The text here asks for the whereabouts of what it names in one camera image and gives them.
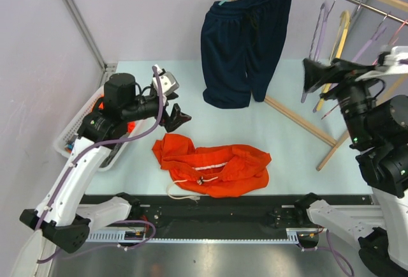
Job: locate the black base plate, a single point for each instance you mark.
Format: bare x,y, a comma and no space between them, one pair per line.
252,217

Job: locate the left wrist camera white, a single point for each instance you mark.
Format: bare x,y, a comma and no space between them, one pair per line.
168,82

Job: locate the aluminium frame post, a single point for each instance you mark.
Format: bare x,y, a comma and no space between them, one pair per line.
85,32

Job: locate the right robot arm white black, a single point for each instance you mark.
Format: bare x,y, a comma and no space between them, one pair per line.
379,133

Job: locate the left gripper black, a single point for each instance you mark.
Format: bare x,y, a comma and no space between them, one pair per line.
176,119

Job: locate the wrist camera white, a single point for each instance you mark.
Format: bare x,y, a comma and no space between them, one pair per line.
168,82
391,61

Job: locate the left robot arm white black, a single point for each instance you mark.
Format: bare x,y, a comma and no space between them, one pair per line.
57,217

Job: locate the yellow hanger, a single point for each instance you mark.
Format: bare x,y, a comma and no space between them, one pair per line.
345,21

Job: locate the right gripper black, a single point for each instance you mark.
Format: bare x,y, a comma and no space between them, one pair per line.
315,72

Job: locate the purple notched hanger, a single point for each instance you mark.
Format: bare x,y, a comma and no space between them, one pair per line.
320,30

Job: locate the blue patterned garment in basket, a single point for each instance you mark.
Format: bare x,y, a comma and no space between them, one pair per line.
69,147

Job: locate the navy blue shorts hanging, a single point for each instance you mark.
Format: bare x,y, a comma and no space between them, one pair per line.
241,44

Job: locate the orange shorts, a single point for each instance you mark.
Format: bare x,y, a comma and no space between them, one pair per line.
219,172

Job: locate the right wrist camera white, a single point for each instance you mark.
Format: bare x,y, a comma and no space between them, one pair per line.
391,61

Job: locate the white cable duct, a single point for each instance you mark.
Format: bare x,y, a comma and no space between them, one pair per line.
291,236

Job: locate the pink hanger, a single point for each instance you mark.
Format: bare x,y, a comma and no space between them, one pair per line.
391,42

